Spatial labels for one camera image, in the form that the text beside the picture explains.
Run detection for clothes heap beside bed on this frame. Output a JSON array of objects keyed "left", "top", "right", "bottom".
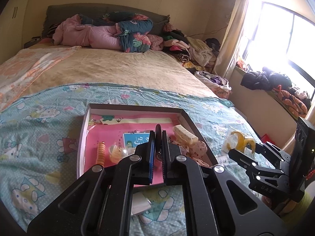
[{"left": 194, "top": 71, "right": 232, "bottom": 99}]

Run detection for peach floral towel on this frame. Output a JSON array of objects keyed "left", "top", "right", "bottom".
[{"left": 1, "top": 46, "right": 81, "bottom": 110}]

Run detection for cream curtain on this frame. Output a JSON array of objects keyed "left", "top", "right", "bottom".
[{"left": 214, "top": 0, "right": 249, "bottom": 79}]

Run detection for dark clothes on windowsill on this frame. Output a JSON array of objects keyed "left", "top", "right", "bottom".
[{"left": 241, "top": 67, "right": 311, "bottom": 118}]

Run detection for maroon hair comb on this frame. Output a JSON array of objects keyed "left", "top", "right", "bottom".
[{"left": 154, "top": 124, "right": 162, "bottom": 161}]

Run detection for dark floral quilt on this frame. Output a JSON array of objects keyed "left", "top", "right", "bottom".
[{"left": 80, "top": 12, "right": 153, "bottom": 53}]

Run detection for dark shallow cardboard box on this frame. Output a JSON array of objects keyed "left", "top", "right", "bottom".
[{"left": 76, "top": 103, "right": 206, "bottom": 177}]

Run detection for pile of clothes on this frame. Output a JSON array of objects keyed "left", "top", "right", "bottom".
[{"left": 162, "top": 23, "right": 221, "bottom": 73}]

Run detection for cream claw hair clip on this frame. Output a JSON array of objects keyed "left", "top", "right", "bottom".
[{"left": 173, "top": 125, "right": 199, "bottom": 146}]

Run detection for cream wardrobe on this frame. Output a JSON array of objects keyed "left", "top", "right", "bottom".
[{"left": 1, "top": 0, "right": 28, "bottom": 64}]

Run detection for orange spiral hair tie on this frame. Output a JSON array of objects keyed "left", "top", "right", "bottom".
[{"left": 95, "top": 141, "right": 106, "bottom": 166}]

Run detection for yellow clips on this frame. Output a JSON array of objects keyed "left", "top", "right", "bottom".
[{"left": 221, "top": 127, "right": 256, "bottom": 156}]

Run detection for white card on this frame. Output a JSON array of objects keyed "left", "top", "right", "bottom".
[{"left": 131, "top": 192, "right": 152, "bottom": 216}]

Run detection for bed with beige sheet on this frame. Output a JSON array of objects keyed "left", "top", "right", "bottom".
[{"left": 19, "top": 43, "right": 215, "bottom": 98}]

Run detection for grey headboard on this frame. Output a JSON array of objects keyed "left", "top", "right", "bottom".
[{"left": 42, "top": 3, "right": 170, "bottom": 37}]

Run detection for hello kitty teal blanket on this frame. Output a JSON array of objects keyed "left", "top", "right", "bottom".
[{"left": 1, "top": 83, "right": 258, "bottom": 231}]

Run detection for pink quilt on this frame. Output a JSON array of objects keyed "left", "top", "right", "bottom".
[{"left": 52, "top": 14, "right": 122, "bottom": 51}]

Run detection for pink polka-dot bow scrunchie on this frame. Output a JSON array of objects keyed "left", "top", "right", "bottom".
[{"left": 171, "top": 140, "right": 210, "bottom": 168}]

